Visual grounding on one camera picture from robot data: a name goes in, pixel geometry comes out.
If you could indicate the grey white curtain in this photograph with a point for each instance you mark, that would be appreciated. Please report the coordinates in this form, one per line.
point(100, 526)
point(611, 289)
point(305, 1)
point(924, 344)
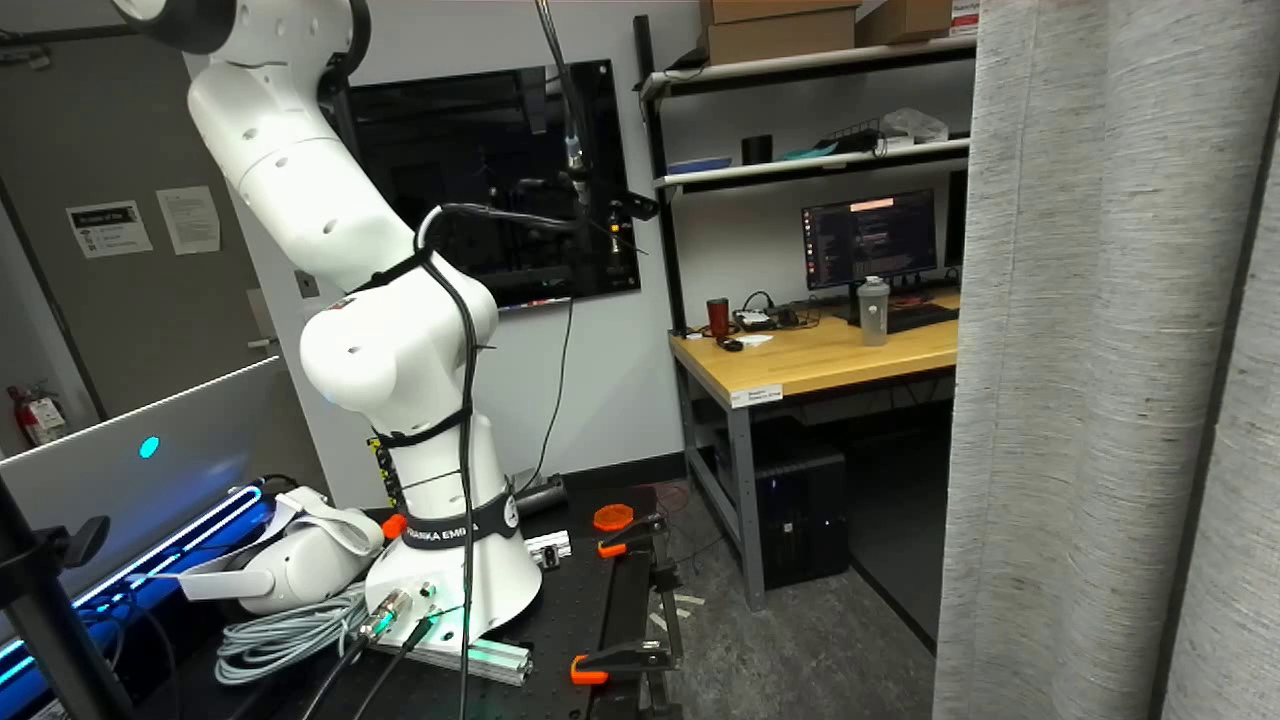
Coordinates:
point(1092, 372)

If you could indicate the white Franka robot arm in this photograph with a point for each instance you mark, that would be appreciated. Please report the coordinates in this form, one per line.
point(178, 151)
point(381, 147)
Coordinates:
point(384, 344)

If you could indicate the red drink can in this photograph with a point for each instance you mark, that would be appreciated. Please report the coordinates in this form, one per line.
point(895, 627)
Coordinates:
point(718, 323)

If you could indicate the orange black clamp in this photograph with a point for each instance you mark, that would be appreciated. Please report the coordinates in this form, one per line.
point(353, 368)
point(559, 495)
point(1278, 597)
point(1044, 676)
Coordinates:
point(595, 667)
point(616, 517)

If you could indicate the wooden top workbench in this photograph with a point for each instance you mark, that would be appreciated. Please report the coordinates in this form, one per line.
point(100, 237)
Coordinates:
point(815, 359)

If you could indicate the black computer tower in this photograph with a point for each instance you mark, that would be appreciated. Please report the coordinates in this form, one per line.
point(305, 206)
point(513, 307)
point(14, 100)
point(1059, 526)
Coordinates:
point(800, 522)

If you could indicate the grey shaker bottle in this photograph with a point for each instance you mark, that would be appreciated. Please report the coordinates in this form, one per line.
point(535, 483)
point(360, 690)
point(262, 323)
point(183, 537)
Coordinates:
point(874, 308)

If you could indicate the small black cylinder speaker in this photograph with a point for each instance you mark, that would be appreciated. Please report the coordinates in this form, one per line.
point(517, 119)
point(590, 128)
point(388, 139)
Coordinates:
point(758, 151)

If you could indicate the lit computer monitor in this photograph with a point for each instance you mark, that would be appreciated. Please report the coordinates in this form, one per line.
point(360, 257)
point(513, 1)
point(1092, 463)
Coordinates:
point(866, 243)

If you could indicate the metal shelf unit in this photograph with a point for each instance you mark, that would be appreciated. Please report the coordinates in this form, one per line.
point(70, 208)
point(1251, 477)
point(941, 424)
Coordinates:
point(815, 161)

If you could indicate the black keyboard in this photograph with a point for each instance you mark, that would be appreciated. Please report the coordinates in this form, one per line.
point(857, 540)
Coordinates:
point(921, 319)

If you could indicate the white items on shelf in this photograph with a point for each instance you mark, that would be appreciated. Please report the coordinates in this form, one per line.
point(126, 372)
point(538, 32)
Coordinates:
point(914, 128)

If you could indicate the large cardboard box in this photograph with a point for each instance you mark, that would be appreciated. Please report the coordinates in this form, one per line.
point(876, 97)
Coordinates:
point(782, 29)

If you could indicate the white VR headset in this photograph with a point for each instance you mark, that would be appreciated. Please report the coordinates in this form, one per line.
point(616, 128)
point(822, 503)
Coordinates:
point(305, 554)

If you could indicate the white paper notice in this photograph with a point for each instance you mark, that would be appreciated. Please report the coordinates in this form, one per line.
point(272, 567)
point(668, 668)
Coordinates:
point(188, 222)

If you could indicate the silver laptop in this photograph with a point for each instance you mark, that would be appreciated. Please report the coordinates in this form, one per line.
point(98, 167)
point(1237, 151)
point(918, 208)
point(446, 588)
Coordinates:
point(160, 467)

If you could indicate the blue lit case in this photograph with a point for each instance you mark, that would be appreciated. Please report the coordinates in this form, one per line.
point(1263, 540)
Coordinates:
point(173, 556)

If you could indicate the grey door with notices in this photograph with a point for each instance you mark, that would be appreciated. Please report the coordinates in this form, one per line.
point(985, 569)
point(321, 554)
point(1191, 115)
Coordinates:
point(133, 323)

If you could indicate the white printed door sign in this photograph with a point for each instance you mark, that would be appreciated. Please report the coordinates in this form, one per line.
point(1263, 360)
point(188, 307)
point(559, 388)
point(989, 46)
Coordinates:
point(110, 228)

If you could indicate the red fire extinguisher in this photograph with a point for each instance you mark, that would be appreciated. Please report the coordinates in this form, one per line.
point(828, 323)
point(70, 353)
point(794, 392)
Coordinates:
point(36, 416)

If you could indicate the black tripod leg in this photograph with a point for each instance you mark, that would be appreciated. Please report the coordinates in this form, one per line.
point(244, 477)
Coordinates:
point(55, 627)

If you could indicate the black wall television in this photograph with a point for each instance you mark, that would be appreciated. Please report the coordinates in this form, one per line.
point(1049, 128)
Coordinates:
point(507, 172)

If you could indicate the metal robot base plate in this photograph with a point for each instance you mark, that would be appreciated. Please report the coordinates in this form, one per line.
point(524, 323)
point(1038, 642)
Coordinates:
point(467, 653)

